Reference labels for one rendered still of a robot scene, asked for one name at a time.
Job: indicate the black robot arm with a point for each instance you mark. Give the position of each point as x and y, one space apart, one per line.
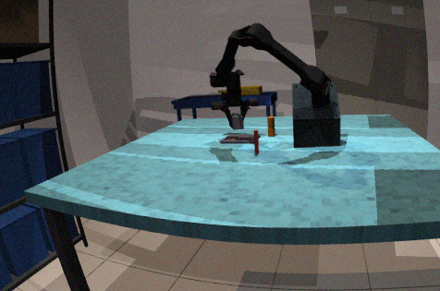
260 38

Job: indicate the orange cylinder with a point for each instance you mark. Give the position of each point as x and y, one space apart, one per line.
271 126

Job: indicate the red peg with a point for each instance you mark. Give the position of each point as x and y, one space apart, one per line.
256 139

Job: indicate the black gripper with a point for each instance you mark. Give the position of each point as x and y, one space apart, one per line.
234 99

